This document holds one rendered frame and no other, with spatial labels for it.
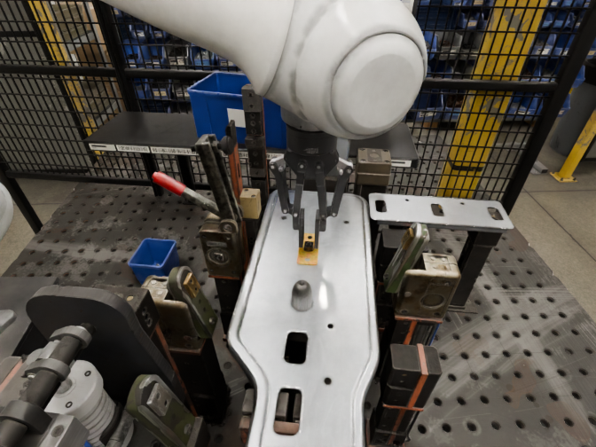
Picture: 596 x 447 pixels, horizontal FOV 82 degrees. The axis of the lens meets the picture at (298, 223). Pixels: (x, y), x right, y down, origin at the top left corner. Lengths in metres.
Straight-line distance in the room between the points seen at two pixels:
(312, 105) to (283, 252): 0.42
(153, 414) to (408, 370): 0.32
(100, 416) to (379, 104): 0.41
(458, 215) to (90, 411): 0.70
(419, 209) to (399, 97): 0.54
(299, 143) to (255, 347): 0.29
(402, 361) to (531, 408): 0.45
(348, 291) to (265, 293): 0.14
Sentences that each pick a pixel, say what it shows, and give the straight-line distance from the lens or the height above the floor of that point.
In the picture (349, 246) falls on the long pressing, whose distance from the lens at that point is 0.67.
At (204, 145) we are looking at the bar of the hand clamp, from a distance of 0.55.
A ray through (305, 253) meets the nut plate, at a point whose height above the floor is 1.00.
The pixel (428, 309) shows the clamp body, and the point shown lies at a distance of 0.65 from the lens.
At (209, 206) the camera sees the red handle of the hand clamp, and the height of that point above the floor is 1.09.
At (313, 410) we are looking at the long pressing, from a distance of 0.48.
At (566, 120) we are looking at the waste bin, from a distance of 3.80.
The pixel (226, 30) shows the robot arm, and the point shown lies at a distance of 0.29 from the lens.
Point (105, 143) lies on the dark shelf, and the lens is 1.09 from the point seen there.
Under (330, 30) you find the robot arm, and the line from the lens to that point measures 0.26.
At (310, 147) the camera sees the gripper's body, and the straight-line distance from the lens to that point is 0.49.
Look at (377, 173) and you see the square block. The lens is 0.83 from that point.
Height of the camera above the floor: 1.45
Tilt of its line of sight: 39 degrees down
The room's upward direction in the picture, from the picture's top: straight up
